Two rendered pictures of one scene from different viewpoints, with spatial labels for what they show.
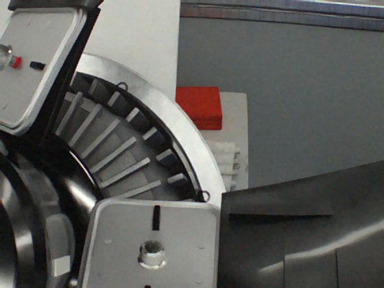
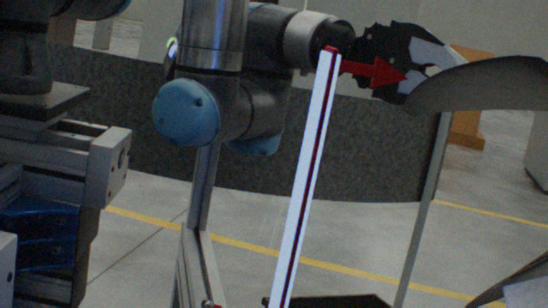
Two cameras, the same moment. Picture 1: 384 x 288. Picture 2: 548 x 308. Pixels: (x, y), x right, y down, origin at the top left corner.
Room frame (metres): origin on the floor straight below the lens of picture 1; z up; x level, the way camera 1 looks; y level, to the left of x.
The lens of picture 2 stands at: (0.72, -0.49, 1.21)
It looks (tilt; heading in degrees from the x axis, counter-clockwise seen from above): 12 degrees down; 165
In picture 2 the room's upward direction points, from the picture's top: 11 degrees clockwise
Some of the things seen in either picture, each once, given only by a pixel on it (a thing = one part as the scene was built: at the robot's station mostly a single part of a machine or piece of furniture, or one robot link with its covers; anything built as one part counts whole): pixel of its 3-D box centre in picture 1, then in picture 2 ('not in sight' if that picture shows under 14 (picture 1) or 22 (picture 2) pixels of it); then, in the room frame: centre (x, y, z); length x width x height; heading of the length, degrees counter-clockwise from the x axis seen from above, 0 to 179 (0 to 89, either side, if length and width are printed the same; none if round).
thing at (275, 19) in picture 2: not in sight; (271, 36); (-0.16, -0.29, 1.18); 0.11 x 0.08 x 0.09; 34
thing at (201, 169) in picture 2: not in sight; (205, 166); (-0.29, -0.32, 0.96); 0.03 x 0.03 x 0.20; 87
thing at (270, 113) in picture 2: not in sight; (250, 109); (-0.14, -0.30, 1.08); 0.11 x 0.08 x 0.11; 138
